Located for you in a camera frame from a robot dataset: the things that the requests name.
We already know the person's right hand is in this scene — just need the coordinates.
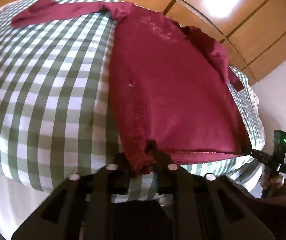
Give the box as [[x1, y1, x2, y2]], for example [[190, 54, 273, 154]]
[[260, 171, 286, 197]]

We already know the floral quilt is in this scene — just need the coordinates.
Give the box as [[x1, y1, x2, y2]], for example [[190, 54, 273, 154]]
[[248, 87, 259, 115]]

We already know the orange wooden wardrobe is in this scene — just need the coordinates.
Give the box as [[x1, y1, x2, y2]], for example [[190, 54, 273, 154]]
[[0, 0, 286, 82]]

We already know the green white checkered bedsheet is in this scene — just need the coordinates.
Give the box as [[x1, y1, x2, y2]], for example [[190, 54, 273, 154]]
[[0, 0, 266, 203]]

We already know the maroon long-sleeve shirt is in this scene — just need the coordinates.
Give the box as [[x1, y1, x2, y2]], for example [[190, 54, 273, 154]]
[[11, 0, 251, 175]]

